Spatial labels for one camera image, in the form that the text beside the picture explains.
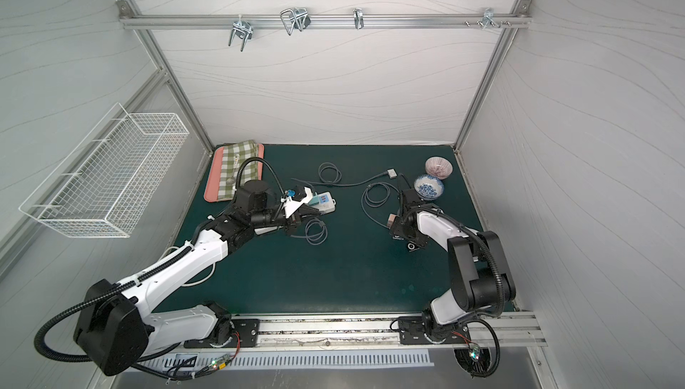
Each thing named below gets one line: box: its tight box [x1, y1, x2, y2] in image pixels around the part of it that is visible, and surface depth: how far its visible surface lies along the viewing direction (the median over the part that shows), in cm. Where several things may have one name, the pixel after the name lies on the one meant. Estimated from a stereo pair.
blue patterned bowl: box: [413, 174, 445, 201], surface depth 106 cm
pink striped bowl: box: [424, 156, 454, 180], surface depth 112 cm
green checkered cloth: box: [217, 140, 259, 201], surface depth 116 cm
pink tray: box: [203, 143, 265, 203], surface depth 111 cm
